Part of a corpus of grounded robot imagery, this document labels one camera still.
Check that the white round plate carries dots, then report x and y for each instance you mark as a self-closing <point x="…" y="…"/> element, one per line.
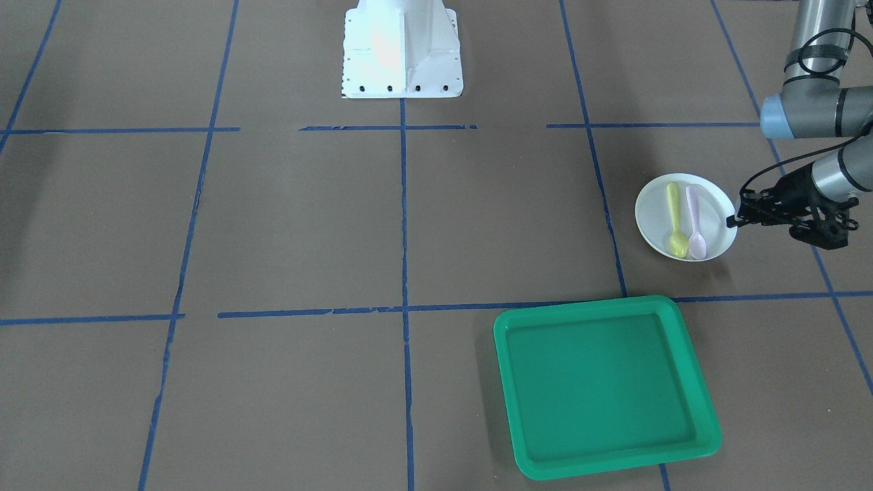
<point x="653" y="220"/>

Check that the lilac plastic spoon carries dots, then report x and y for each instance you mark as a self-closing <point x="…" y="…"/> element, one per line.
<point x="697" y="245"/>

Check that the green plastic tray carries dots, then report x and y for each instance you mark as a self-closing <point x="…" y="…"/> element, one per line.
<point x="601" y="386"/>

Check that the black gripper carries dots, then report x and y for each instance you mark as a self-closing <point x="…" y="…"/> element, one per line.
<point x="791" y="191"/>

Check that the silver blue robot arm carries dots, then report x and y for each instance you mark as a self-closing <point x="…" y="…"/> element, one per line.
<point x="814" y="104"/>

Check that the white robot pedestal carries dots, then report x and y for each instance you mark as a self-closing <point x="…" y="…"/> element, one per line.
<point x="401" y="49"/>

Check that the yellow plastic spoon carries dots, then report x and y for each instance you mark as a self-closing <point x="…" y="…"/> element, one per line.
<point x="678" y="242"/>

